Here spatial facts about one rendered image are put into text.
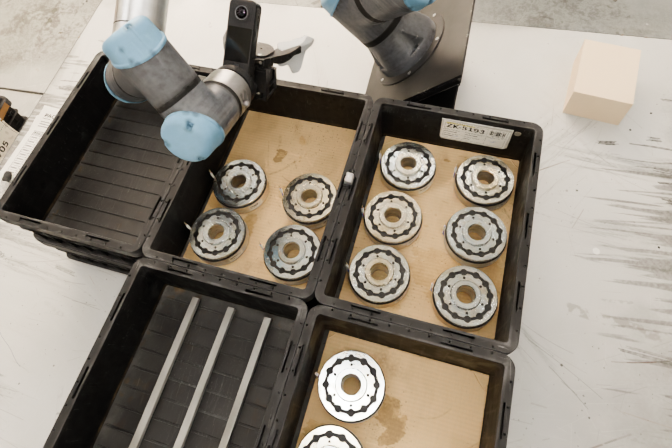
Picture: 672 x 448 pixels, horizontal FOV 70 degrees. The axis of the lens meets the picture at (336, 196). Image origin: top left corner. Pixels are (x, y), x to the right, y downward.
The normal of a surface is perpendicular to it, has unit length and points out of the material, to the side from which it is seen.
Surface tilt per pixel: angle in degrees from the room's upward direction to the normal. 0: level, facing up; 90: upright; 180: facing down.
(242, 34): 40
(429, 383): 0
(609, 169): 0
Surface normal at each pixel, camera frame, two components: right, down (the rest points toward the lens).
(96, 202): -0.09, -0.46
